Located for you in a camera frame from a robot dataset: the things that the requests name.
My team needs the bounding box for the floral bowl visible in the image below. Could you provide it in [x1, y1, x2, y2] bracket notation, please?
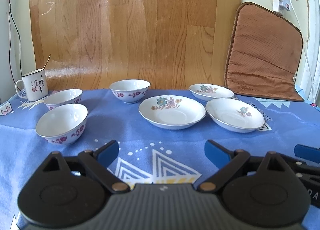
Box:
[35, 104, 88, 146]
[109, 79, 151, 104]
[44, 89, 83, 110]

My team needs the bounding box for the large floral plate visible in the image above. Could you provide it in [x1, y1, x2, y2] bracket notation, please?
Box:
[138, 95, 206, 130]

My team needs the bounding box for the blue patterned tablecloth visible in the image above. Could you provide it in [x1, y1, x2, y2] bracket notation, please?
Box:
[1, 90, 319, 229]

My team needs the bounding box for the white enamel mug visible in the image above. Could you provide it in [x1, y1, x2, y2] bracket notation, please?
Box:
[15, 68, 49, 102]

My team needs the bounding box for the stick in mug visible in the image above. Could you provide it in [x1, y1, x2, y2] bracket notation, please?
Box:
[43, 54, 51, 69]

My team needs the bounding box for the brown seat cushion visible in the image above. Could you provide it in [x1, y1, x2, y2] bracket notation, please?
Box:
[224, 2, 303, 102]

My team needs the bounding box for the wood pattern vinyl sheet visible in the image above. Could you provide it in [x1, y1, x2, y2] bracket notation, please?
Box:
[29, 0, 241, 90]

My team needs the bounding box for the white power strip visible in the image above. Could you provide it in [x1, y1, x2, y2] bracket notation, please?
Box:
[272, 0, 291, 16]

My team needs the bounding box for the thin black wall cable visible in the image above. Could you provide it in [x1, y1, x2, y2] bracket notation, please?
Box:
[6, 0, 22, 83]

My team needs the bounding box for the white power cable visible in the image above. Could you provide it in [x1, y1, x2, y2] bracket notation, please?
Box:
[263, 0, 316, 100]

